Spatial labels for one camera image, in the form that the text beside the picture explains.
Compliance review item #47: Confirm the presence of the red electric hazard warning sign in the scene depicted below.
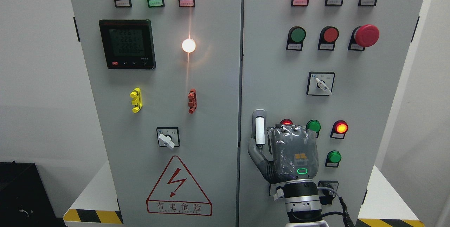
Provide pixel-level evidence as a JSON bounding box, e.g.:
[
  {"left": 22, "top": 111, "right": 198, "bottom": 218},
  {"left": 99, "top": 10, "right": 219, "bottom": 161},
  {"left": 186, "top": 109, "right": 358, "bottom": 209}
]
[{"left": 147, "top": 156, "right": 212, "bottom": 216}]

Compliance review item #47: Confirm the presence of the red lit indicator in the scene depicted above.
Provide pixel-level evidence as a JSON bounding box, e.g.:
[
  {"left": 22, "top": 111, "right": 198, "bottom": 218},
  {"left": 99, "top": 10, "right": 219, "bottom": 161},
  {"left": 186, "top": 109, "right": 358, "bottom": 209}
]
[
  {"left": 280, "top": 119, "right": 294, "bottom": 126},
  {"left": 330, "top": 120, "right": 348, "bottom": 139}
]

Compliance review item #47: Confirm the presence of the silver cabinet door handle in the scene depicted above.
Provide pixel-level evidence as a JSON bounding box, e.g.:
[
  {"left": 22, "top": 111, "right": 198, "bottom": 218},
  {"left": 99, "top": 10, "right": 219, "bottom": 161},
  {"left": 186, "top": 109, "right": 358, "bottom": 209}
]
[{"left": 252, "top": 109, "right": 266, "bottom": 150}]

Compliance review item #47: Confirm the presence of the right red lit indicator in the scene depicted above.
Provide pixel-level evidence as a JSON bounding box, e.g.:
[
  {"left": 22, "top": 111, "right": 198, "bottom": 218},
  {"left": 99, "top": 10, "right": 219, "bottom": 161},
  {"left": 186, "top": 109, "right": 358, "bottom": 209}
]
[{"left": 330, "top": 120, "right": 348, "bottom": 139}]

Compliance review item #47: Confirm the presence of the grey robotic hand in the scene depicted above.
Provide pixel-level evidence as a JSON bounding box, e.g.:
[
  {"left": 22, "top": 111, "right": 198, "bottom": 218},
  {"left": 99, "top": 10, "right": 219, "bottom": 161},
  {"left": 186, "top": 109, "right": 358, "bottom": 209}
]
[{"left": 247, "top": 124, "right": 319, "bottom": 184}]

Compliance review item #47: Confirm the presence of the red terminal connector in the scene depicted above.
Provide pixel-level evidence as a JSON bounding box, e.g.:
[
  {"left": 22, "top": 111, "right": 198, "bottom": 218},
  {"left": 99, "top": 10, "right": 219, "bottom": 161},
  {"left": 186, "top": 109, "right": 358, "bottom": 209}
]
[{"left": 187, "top": 88, "right": 197, "bottom": 114}]

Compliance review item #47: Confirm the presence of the bottom white selector switch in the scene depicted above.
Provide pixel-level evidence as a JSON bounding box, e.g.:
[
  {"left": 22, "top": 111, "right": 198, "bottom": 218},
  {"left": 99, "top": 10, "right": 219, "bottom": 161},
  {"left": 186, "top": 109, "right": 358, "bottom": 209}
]
[{"left": 269, "top": 183, "right": 285, "bottom": 201}]

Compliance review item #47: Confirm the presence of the left grey cabinet door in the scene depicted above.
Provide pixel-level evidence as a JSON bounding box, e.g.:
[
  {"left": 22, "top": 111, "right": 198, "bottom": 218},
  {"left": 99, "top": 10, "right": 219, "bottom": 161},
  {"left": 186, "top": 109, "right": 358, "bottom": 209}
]
[{"left": 72, "top": 0, "right": 241, "bottom": 227}]

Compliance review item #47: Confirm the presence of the middle green indicator light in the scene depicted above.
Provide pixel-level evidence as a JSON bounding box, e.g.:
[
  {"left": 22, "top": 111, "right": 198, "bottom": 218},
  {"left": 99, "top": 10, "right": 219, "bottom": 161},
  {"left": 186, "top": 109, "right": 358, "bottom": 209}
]
[{"left": 306, "top": 120, "right": 321, "bottom": 138}]

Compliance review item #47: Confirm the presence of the green push button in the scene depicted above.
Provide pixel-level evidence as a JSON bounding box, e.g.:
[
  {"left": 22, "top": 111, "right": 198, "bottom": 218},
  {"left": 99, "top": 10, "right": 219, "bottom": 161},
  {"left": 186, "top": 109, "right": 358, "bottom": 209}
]
[
  {"left": 325, "top": 150, "right": 342, "bottom": 168},
  {"left": 286, "top": 26, "right": 306, "bottom": 51}
]

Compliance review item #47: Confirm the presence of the black digital power meter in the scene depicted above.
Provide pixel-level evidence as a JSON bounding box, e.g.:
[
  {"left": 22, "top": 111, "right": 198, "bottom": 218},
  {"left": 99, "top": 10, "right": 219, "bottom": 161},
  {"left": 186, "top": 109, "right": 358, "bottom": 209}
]
[{"left": 99, "top": 19, "right": 156, "bottom": 70}]

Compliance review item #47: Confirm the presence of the white platform with hazard stripes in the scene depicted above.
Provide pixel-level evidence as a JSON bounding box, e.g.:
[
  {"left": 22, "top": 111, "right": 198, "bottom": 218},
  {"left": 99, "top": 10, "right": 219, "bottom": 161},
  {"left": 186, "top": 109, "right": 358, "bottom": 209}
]
[{"left": 63, "top": 162, "right": 424, "bottom": 227}]

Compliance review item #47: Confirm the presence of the green push button upper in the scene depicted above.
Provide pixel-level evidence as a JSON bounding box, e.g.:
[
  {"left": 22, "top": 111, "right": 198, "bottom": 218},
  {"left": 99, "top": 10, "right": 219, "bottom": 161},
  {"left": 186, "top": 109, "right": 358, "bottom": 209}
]
[{"left": 286, "top": 26, "right": 306, "bottom": 51}]

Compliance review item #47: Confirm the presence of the black rotary selector switch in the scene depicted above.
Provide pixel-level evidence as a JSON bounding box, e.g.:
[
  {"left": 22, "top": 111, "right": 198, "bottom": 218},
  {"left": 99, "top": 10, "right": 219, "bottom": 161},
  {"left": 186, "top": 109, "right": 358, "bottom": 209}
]
[{"left": 317, "top": 181, "right": 339, "bottom": 206}]

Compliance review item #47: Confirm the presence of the left red lit indicator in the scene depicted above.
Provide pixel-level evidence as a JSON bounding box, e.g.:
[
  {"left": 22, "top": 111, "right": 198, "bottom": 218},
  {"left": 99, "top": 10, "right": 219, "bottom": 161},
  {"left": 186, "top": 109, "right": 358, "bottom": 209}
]
[{"left": 280, "top": 119, "right": 294, "bottom": 126}]

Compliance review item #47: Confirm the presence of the red emergency stop button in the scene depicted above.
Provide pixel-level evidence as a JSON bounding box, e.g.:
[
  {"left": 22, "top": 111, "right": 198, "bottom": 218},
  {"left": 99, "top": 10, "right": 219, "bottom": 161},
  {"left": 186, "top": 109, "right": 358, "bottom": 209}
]
[{"left": 348, "top": 24, "right": 380, "bottom": 52}]

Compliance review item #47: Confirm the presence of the upper right white selector switch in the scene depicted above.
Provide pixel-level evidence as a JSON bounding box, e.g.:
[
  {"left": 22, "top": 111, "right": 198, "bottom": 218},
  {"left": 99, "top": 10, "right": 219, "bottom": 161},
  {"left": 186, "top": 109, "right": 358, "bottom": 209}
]
[{"left": 307, "top": 72, "right": 335, "bottom": 96}]

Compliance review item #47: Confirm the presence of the yellow terminal connector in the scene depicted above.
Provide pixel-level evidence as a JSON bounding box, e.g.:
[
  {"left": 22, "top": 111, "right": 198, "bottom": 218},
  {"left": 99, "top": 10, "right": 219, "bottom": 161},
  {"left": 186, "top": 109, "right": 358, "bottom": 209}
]
[{"left": 130, "top": 87, "right": 143, "bottom": 113}]

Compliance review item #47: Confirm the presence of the lower right green push button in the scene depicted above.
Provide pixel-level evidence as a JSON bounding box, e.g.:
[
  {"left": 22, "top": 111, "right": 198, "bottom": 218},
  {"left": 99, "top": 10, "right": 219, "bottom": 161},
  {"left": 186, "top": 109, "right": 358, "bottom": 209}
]
[{"left": 325, "top": 150, "right": 342, "bottom": 168}]

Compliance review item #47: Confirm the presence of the white lit indicator light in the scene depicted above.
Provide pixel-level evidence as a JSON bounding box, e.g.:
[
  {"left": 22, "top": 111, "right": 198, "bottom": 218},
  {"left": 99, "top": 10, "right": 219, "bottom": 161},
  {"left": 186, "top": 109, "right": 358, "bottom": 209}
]
[{"left": 181, "top": 38, "right": 197, "bottom": 53}]

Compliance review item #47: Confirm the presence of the red push button upper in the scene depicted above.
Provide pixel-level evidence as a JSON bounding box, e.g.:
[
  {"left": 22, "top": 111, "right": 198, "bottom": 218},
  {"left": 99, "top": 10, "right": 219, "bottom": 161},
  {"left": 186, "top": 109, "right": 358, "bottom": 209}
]
[{"left": 317, "top": 26, "right": 339, "bottom": 51}]

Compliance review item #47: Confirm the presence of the grey cabinet door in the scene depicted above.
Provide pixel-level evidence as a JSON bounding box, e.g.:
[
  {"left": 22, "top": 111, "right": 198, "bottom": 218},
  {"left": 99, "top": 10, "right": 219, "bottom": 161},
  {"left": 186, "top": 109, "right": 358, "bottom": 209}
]
[
  {"left": 238, "top": 0, "right": 423, "bottom": 227},
  {"left": 72, "top": 0, "right": 241, "bottom": 227}
]

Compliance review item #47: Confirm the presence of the left door white selector switch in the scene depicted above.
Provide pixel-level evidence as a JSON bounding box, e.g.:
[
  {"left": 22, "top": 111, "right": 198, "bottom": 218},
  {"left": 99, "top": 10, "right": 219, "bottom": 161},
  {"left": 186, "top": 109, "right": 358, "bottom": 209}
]
[{"left": 156, "top": 127, "right": 180, "bottom": 150}]

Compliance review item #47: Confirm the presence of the black box lower left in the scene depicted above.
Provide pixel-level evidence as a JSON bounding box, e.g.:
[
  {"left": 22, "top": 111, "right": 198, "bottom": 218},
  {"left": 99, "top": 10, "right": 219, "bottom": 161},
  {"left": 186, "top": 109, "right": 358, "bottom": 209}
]
[{"left": 0, "top": 162, "right": 57, "bottom": 227}]

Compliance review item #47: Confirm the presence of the right grey cabinet door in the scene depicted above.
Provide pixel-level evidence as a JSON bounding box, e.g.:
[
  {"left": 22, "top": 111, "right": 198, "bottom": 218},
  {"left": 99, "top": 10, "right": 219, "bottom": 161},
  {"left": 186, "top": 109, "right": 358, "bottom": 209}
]
[{"left": 238, "top": 0, "right": 423, "bottom": 227}]

